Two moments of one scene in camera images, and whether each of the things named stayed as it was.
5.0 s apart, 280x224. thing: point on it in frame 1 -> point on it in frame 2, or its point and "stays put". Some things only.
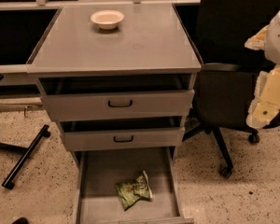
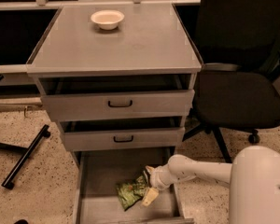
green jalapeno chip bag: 131,191 stays put
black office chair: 229,18 stays put
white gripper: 278,39 -> 159,177
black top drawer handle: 126,105 stays put
